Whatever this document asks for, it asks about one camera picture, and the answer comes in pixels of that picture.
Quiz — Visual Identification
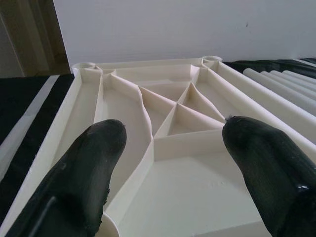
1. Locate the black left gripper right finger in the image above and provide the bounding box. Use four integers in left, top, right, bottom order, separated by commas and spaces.
222, 116, 316, 237

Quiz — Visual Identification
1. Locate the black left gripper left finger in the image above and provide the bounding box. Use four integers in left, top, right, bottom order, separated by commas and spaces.
6, 118, 128, 237

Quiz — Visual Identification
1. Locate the black table cloth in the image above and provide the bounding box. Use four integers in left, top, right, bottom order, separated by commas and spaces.
0, 57, 316, 237

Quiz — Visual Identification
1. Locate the white plastic table top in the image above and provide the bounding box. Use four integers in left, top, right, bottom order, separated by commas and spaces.
0, 56, 314, 237

